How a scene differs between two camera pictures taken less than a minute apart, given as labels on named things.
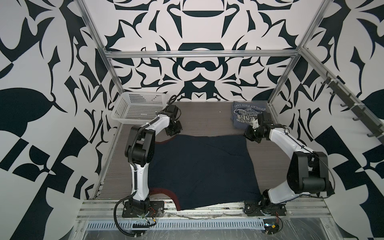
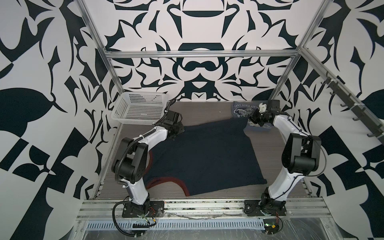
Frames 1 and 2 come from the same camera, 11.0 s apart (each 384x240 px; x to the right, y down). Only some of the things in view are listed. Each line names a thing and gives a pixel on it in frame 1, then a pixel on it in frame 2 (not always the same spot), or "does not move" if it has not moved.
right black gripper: [247, 134] -> [254, 116]
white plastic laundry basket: [137, 107] does not move
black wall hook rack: [354, 107] does not move
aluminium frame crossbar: [225, 54] does not move
